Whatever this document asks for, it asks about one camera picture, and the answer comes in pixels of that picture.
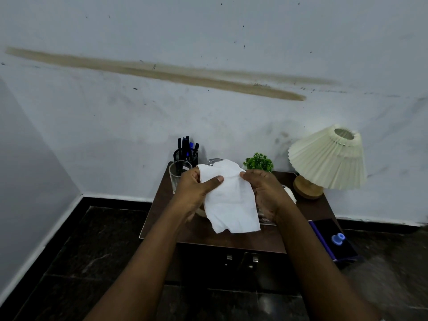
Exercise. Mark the person's left hand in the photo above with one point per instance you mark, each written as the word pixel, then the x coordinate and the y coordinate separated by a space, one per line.
pixel 189 193

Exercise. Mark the person's right hand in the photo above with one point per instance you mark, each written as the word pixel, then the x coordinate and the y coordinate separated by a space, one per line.
pixel 267 193

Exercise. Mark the person's right thumb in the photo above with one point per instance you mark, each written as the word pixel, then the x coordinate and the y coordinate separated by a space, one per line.
pixel 248 177

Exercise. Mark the person's left thumb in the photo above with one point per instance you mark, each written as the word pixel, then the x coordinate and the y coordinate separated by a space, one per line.
pixel 211 183

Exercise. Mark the white paper tissue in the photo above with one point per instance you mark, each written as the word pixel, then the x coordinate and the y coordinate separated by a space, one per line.
pixel 229 200

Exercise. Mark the person's right forearm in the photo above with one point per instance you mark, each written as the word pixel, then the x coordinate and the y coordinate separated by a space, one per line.
pixel 321 270

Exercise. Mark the person's left forearm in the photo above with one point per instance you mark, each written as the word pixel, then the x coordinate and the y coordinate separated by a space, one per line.
pixel 143 264

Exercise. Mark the small green potted plant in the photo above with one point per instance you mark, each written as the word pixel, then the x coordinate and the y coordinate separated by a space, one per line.
pixel 258 162

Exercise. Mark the clear glass jug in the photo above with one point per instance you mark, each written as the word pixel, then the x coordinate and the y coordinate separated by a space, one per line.
pixel 214 161

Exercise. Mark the black mesh pen holder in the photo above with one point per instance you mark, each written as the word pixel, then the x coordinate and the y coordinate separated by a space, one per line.
pixel 194 159

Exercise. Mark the clear drinking glass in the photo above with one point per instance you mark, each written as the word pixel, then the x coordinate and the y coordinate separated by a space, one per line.
pixel 176 175

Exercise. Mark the bunch of pens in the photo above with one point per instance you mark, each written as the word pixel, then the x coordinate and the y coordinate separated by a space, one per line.
pixel 187 148

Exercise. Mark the white crumpled tissue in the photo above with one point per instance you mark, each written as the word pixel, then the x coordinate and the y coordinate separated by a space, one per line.
pixel 289 194

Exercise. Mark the dark brown wooden cabinet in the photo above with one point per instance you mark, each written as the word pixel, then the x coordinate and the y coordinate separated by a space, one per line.
pixel 207 237

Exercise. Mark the cream pleated table lamp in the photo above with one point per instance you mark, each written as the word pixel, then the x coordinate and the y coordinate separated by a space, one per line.
pixel 329 160

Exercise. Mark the black phone with blue grip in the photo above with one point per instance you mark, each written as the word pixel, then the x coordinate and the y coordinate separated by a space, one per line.
pixel 334 239

